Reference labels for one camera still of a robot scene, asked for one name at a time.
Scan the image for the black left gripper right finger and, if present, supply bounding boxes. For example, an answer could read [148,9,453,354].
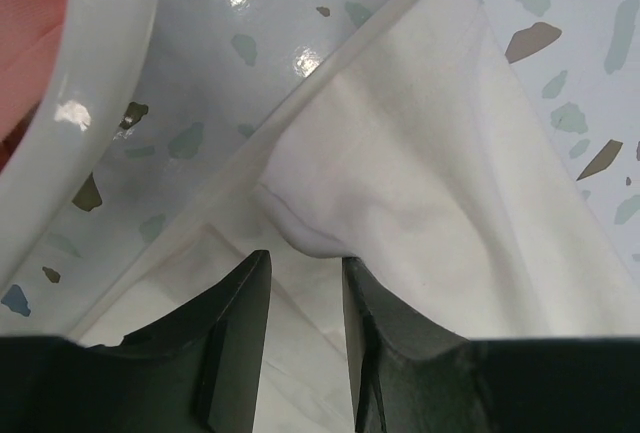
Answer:
[342,258,639,432]

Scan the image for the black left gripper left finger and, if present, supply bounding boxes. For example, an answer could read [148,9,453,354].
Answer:
[1,250,272,432]

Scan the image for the white t-shirt red print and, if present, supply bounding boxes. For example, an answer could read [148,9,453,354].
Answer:
[84,0,639,432]

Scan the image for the white plastic laundry basket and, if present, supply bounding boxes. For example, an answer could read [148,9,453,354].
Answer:
[1,0,158,288]

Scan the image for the pink crumpled t-shirt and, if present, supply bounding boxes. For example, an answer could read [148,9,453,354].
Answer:
[1,0,67,165]

